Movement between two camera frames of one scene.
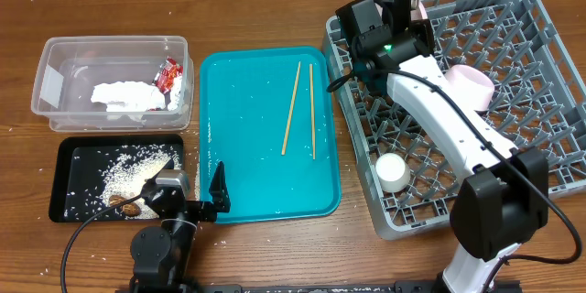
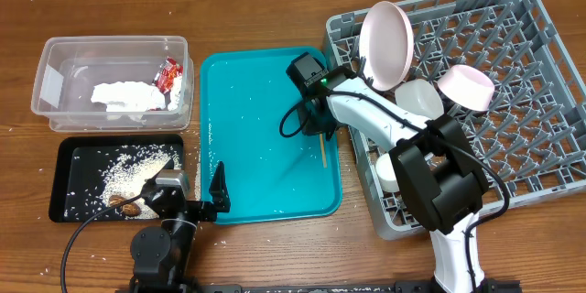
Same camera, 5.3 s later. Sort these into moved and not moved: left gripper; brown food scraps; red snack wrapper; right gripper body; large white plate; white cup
Moved: right gripper body; large white plate
Not moved: white cup; red snack wrapper; brown food scraps; left gripper
